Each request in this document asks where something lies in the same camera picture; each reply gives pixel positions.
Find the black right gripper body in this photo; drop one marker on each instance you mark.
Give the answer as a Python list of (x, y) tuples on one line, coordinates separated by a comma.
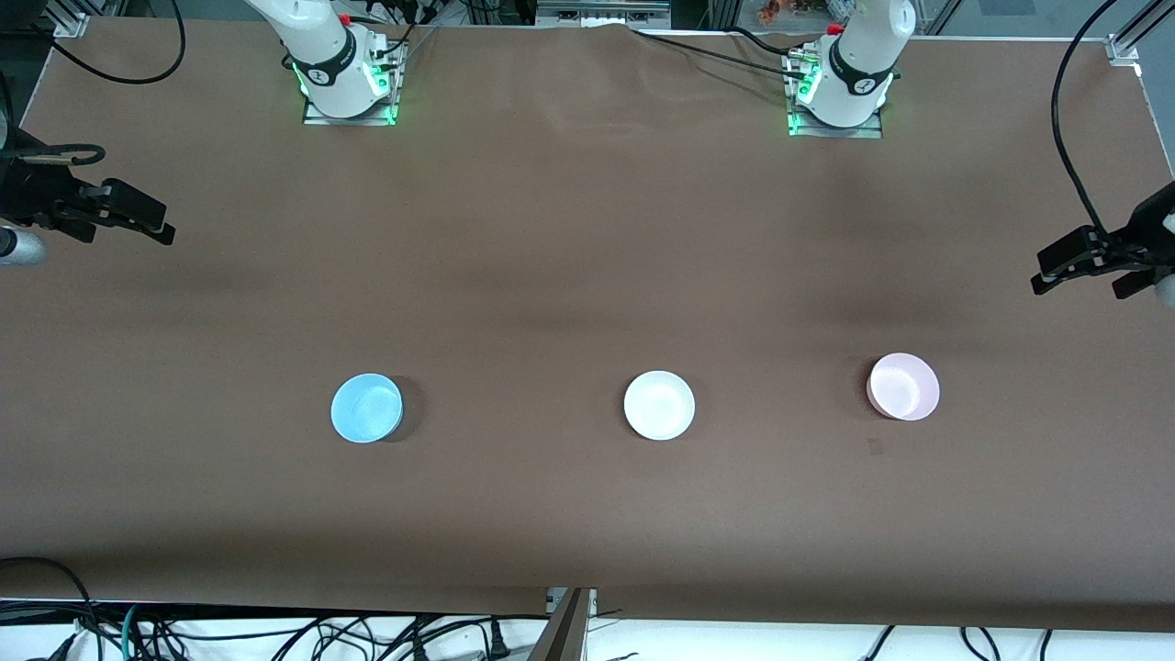
[(29, 191)]

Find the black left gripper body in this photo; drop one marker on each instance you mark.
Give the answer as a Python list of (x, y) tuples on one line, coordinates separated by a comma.
[(1151, 223)]

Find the pink bowl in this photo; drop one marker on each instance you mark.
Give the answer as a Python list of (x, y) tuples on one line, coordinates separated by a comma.
[(904, 386)]

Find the blue bowl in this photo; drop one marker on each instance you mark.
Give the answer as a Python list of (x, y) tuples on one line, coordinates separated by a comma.
[(366, 408)]

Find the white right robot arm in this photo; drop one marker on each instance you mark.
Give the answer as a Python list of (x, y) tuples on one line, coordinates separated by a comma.
[(317, 55)]

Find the white bowl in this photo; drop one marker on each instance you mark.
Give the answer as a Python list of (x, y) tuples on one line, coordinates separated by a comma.
[(659, 405)]

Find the orange colourful object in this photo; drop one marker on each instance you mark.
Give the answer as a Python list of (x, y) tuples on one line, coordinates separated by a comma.
[(776, 11)]

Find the brown table cover sheet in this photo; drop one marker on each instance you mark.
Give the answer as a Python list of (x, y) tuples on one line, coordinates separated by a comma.
[(587, 275)]

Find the grey equipment box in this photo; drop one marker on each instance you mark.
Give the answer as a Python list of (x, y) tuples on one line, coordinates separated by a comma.
[(601, 14)]

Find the grey aluminium profile beam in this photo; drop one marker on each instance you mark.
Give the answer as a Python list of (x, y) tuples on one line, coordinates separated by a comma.
[(565, 633)]

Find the aluminium frame extrusion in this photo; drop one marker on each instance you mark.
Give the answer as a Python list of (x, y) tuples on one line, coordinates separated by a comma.
[(1124, 46), (69, 20)]

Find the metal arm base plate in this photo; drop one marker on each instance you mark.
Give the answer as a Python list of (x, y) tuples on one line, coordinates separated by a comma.
[(867, 133), (376, 119)]

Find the aluminium frame post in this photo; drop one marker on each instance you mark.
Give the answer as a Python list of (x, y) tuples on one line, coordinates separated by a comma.
[(722, 11)]

